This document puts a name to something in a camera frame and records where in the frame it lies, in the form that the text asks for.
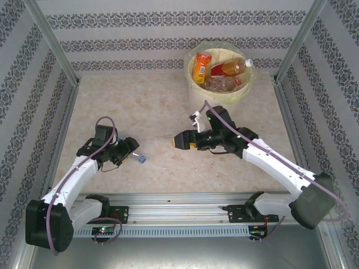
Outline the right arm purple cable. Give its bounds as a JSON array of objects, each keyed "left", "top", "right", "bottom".
[{"left": 202, "top": 100, "right": 351, "bottom": 242}]

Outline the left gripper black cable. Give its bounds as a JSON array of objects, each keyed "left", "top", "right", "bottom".
[{"left": 100, "top": 161, "right": 122, "bottom": 173}]

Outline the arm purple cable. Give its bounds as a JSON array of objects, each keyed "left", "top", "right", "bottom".
[
  {"left": 202, "top": 100, "right": 351, "bottom": 242},
  {"left": 46, "top": 116, "right": 123, "bottom": 256}
]

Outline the slotted grey cable duct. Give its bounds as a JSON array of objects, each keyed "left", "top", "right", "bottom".
[{"left": 53, "top": 225, "right": 269, "bottom": 238}]

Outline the red label cola bottle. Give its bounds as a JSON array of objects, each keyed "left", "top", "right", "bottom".
[{"left": 203, "top": 75, "right": 242, "bottom": 92}]

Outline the blue label blue cap bottle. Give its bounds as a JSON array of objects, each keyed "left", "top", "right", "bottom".
[{"left": 117, "top": 136, "right": 148, "bottom": 165}]

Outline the aluminium frame post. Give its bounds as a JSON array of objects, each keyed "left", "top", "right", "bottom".
[
  {"left": 22, "top": 0, "right": 81, "bottom": 86},
  {"left": 274, "top": 0, "right": 328, "bottom": 84}
]

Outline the orange juice bottle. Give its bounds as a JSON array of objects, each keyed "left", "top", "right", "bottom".
[{"left": 192, "top": 52, "right": 213, "bottom": 85}]

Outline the aluminium table edge rail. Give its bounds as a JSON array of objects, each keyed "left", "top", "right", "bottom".
[
  {"left": 49, "top": 83, "right": 81, "bottom": 196},
  {"left": 273, "top": 81, "right": 309, "bottom": 196}
]

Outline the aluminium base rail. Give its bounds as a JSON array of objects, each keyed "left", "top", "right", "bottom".
[{"left": 64, "top": 192, "right": 298, "bottom": 225}]

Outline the cream round bin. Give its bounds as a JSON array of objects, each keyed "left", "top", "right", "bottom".
[{"left": 183, "top": 39, "right": 259, "bottom": 104}]

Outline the red yellow tea bottle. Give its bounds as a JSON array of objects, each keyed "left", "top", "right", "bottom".
[{"left": 210, "top": 58, "right": 255, "bottom": 77}]

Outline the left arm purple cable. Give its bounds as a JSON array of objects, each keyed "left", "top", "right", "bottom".
[{"left": 46, "top": 116, "right": 123, "bottom": 256}]

